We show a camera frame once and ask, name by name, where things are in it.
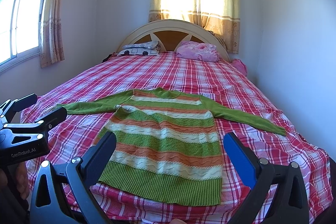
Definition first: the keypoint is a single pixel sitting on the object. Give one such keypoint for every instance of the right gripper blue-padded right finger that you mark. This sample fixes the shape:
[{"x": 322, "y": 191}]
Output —
[{"x": 289, "y": 204}]

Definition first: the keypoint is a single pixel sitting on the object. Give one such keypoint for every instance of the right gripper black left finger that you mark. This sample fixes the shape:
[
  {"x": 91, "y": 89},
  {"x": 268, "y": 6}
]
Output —
[{"x": 49, "y": 203}]

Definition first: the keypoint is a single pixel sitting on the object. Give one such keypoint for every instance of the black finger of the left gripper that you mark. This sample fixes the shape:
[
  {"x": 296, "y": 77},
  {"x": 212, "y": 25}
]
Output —
[
  {"x": 45, "y": 124},
  {"x": 11, "y": 107}
]

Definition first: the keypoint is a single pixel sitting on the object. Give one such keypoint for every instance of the green orange striped knit sweater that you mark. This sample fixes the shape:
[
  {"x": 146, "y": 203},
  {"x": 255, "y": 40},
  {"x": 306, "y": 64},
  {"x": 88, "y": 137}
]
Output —
[{"x": 168, "y": 147}]

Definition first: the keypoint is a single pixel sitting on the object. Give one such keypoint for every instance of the person's left hand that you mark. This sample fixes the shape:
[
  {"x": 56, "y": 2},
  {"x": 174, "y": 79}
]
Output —
[{"x": 21, "y": 179}]

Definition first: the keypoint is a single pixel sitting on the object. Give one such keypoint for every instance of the beige left window curtain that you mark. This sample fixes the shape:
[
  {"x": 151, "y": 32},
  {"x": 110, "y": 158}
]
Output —
[{"x": 51, "y": 46}]

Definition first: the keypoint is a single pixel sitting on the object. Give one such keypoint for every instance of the left side window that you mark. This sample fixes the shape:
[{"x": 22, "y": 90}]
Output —
[{"x": 21, "y": 22}]

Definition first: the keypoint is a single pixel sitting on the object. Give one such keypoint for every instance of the grey white patterned pillow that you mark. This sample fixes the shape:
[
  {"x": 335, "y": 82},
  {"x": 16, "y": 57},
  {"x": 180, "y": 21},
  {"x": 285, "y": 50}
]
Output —
[{"x": 144, "y": 49}]

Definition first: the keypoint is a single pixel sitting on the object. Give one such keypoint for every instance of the pink cloth beside bed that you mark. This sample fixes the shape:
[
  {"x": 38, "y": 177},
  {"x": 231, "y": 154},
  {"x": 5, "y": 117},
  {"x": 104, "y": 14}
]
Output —
[{"x": 240, "y": 66}]

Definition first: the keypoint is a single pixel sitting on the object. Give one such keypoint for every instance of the cream arched wooden headboard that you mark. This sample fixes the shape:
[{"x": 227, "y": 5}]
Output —
[{"x": 170, "y": 33}]

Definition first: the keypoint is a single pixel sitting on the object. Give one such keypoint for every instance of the pink floral pillow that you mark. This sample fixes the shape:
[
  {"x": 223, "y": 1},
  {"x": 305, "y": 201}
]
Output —
[{"x": 198, "y": 51}]

